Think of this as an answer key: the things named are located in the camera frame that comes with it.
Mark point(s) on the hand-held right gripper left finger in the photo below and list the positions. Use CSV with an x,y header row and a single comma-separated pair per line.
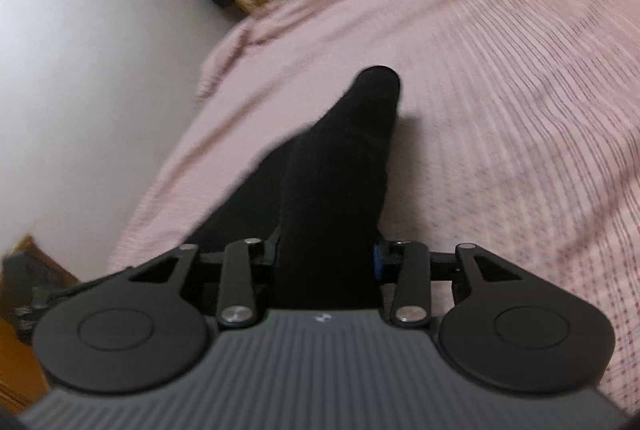
x,y
239,280

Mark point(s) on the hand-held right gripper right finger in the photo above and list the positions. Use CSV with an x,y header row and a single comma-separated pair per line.
x,y
378,258

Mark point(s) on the black pants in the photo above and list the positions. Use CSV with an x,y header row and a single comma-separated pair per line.
x,y
335,190

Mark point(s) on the pink striped bed sheet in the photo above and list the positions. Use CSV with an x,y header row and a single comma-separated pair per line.
x,y
500,110

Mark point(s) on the dark object on cabinet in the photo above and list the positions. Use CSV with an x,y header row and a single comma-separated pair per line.
x,y
30,290

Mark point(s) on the wooden bedside cabinet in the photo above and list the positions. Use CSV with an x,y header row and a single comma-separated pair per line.
x,y
20,375

